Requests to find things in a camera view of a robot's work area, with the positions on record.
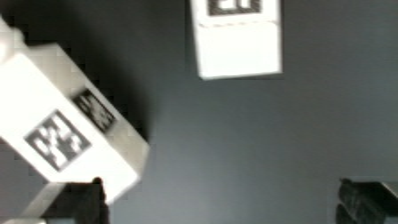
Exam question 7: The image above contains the white table leg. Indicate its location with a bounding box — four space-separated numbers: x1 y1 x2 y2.
0 20 149 201
190 0 282 80

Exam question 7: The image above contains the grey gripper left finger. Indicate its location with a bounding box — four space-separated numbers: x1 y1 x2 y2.
11 177 110 224

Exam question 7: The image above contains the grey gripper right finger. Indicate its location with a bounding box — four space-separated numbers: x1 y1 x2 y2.
336 178 398 224

